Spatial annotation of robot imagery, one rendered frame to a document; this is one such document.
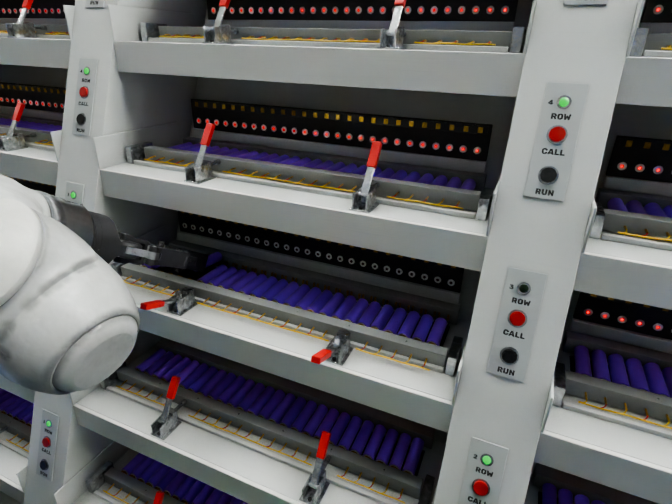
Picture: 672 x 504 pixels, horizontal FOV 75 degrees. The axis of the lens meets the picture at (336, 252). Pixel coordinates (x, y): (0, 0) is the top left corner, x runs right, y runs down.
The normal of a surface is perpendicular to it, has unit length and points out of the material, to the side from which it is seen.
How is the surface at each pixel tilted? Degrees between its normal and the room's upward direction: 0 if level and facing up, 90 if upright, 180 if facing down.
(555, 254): 90
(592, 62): 90
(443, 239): 111
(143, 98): 90
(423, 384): 21
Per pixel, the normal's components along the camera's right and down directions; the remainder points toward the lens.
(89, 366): 0.80, 0.54
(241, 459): 0.03, -0.90
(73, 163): -0.37, 0.04
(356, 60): -0.40, 0.38
